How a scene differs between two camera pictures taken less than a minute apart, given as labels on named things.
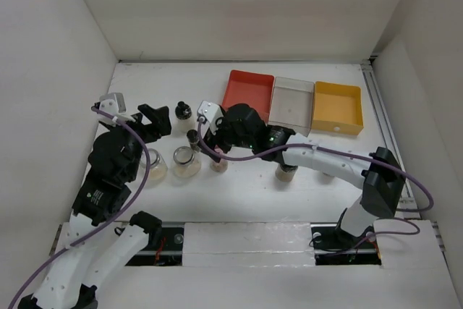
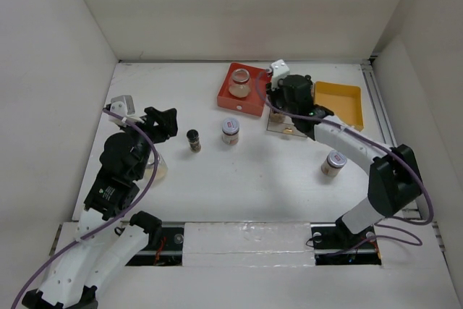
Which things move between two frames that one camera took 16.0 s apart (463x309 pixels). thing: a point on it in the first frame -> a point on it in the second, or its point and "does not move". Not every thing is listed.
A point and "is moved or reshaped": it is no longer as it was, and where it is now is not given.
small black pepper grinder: x=192 y=137 does not move
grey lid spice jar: x=285 y=172 is moved or reshaped
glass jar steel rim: x=185 y=163 -> x=240 y=85
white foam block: x=250 y=244 does not move
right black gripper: x=211 y=140 -> x=271 y=93
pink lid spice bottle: x=220 y=166 -> x=275 y=117
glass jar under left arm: x=158 y=168 does not move
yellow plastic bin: x=337 y=108 does not move
